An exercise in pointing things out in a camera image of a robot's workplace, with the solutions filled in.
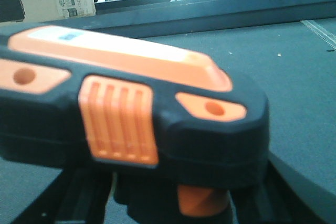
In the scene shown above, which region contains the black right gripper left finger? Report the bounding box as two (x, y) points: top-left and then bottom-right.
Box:
(15, 168), (112, 223)

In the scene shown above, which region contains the dark grey conveyor belt mat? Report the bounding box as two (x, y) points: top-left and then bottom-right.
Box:
(0, 16), (336, 224)

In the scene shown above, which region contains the orange black barcode scanner gun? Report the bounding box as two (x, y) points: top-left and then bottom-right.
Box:
(1, 24), (269, 222)

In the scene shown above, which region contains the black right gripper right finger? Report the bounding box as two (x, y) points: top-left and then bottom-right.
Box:
(231, 153), (335, 223)

